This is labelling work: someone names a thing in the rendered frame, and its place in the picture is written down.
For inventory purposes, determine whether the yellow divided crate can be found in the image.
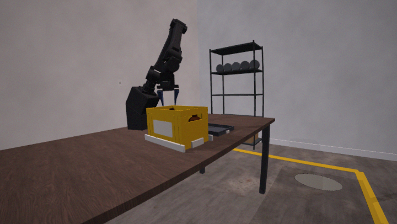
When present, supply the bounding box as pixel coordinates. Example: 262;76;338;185
146;105;208;150

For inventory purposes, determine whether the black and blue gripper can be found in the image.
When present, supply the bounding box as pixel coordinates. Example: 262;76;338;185
157;84;179;106

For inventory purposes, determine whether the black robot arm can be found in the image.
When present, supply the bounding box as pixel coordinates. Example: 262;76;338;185
138;18;187;96

